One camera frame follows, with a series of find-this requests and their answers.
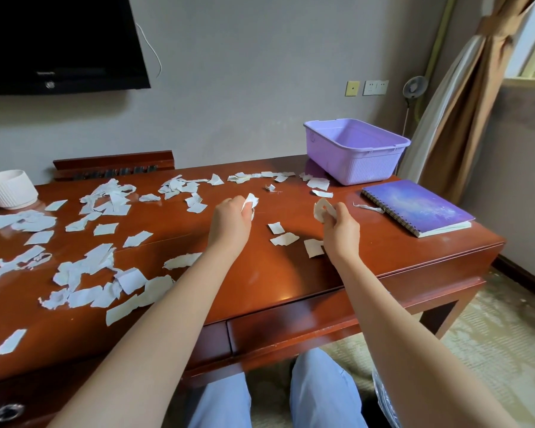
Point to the yellow wall plate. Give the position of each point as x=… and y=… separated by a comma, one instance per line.
x=352, y=88

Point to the white wall socket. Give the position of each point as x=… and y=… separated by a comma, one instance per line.
x=375, y=87

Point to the wooden desk drawer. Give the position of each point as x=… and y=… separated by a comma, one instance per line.
x=294, y=320

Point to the light blue jeans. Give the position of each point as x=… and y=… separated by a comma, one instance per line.
x=321, y=392

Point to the brown curtain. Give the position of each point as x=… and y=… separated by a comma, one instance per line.
x=468, y=124

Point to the wooden desk back rail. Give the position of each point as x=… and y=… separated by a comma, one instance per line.
x=111, y=162

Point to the purple spiral notebook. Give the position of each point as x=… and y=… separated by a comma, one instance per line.
x=417, y=205

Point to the person's left fingers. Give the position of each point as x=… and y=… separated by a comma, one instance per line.
x=240, y=206

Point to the scattered white paper scraps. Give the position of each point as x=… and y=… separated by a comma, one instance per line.
x=131, y=280

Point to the person's right hand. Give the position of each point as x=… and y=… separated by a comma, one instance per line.
x=342, y=236

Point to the clear plastic bag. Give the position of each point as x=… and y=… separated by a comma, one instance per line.
x=385, y=403

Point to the black wall television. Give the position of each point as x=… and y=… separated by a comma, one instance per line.
x=58, y=40

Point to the purple plastic basket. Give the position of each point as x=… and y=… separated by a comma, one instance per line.
x=354, y=158

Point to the cream paper piece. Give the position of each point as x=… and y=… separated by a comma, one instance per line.
x=321, y=209

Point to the white sheer curtain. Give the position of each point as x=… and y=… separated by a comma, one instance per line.
x=432, y=124

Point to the white ribbed pot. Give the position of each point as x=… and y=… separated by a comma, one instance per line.
x=10, y=189

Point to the white torn paper piece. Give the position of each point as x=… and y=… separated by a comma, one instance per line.
x=250, y=201

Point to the person's left hand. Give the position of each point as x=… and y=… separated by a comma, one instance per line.
x=227, y=227

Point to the person's right fingers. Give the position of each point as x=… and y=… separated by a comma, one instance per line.
x=335, y=214

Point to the small grey standing fan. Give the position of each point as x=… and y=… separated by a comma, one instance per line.
x=414, y=87

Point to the person's left forearm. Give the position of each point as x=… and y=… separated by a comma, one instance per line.
x=160, y=343

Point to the yellow wall pipe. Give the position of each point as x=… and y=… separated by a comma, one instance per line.
x=441, y=35

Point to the red-brown wooden desk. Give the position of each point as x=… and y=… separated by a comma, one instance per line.
x=428, y=274

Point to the window frame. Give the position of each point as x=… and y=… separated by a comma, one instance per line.
x=533, y=48

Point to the person's right forearm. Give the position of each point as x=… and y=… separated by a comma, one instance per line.
x=410, y=352

